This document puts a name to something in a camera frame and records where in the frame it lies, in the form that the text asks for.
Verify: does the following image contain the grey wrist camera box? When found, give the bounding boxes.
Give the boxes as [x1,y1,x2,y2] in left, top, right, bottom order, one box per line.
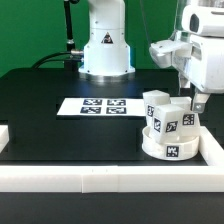
[149,40,192,68]

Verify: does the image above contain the white round stool seat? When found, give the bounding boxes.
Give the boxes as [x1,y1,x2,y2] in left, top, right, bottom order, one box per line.
[142,126,200,161]

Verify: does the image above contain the white block at left edge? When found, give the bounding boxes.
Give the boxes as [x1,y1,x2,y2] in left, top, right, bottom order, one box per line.
[0,125,9,153]

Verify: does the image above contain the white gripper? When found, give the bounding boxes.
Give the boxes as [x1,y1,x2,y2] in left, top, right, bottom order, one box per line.
[173,4,224,114]

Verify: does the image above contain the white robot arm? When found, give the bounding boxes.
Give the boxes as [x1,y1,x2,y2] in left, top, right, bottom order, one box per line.
[79,0,224,113]

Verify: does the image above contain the white paper marker sheet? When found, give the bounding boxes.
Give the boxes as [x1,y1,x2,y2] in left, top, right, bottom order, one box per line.
[57,98,145,117]

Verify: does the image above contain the black cables at base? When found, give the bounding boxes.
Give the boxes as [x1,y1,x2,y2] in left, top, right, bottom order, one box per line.
[31,0,84,69]

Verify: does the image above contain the white obstacle fence wall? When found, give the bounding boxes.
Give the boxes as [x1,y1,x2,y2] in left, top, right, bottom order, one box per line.
[0,127,224,193]

